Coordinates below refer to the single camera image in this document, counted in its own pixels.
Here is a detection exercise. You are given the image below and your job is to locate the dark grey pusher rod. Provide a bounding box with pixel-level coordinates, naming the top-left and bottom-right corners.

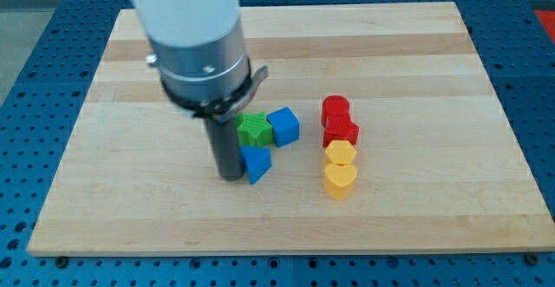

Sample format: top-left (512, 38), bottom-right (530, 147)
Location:
top-left (205, 119), bottom-right (245, 181)

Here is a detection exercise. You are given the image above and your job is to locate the red pentagon block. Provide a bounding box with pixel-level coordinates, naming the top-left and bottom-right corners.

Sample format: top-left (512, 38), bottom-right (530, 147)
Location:
top-left (323, 114), bottom-right (360, 147)

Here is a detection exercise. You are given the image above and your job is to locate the blue triangle block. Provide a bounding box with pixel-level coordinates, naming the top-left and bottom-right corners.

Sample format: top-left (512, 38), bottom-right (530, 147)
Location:
top-left (240, 146), bottom-right (272, 185)

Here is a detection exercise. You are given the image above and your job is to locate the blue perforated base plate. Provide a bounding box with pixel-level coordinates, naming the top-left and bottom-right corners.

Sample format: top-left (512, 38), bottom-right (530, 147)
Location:
top-left (1, 0), bottom-right (554, 286)

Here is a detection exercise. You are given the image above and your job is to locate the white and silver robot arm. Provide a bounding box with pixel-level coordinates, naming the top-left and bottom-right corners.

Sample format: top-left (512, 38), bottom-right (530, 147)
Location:
top-left (132, 0), bottom-right (269, 123)

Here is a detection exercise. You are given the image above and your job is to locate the blue cube block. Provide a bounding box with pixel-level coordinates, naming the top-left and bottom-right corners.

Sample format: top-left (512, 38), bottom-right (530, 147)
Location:
top-left (266, 107), bottom-right (300, 147)

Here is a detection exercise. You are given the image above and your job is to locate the green star block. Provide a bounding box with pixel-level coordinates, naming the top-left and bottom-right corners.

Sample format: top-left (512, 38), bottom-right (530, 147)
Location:
top-left (237, 112), bottom-right (274, 147)

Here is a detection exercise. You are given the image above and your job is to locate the green circle block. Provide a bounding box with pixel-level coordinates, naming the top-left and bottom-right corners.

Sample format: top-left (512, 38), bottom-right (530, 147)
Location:
top-left (235, 113), bottom-right (245, 127)

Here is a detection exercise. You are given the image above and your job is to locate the red cylinder block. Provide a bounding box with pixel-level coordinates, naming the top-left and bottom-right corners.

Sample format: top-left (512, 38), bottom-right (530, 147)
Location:
top-left (321, 95), bottom-right (350, 127)

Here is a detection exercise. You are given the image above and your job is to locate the yellow heart block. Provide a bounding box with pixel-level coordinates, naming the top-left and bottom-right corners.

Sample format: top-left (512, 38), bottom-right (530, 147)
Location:
top-left (323, 163), bottom-right (358, 200)

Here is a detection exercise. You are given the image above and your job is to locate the wooden board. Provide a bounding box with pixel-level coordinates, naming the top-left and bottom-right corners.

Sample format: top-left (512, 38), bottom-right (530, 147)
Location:
top-left (27, 2), bottom-right (554, 257)

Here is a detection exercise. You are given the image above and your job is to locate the yellow hexagon block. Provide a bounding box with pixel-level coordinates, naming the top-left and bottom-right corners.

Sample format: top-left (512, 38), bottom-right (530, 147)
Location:
top-left (324, 140), bottom-right (357, 166)

